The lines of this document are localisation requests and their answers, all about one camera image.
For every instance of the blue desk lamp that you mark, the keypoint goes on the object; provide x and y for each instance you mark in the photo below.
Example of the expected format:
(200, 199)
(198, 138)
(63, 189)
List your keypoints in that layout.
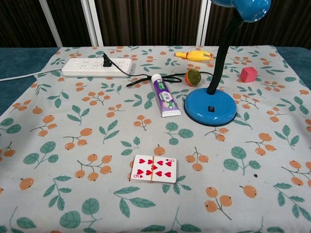
(210, 102)

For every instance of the purple toothpaste tube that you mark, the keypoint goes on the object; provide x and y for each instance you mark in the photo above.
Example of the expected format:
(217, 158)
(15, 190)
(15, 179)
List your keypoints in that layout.
(165, 98)

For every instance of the deck of playing cards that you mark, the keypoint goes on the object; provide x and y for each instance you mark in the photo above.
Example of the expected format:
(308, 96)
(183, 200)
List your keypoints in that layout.
(153, 169)

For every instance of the orange and green ball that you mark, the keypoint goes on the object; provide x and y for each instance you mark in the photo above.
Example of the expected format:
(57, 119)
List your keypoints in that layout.
(193, 77)

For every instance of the floral patterned tablecloth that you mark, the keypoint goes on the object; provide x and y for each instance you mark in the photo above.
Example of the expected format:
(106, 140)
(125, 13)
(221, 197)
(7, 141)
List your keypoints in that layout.
(97, 136)

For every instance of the yellow rubber chicken toy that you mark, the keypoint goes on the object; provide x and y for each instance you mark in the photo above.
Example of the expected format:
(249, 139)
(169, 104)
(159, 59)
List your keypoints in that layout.
(194, 55)

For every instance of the white power strip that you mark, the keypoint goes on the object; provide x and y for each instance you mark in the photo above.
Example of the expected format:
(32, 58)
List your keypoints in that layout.
(97, 68)

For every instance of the pink cube block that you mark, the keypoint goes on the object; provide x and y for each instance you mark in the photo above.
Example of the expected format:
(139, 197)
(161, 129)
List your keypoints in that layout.
(248, 75)

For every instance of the white metal frame post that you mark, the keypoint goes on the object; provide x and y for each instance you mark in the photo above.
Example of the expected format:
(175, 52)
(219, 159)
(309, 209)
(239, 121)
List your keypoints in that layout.
(203, 21)
(93, 21)
(49, 21)

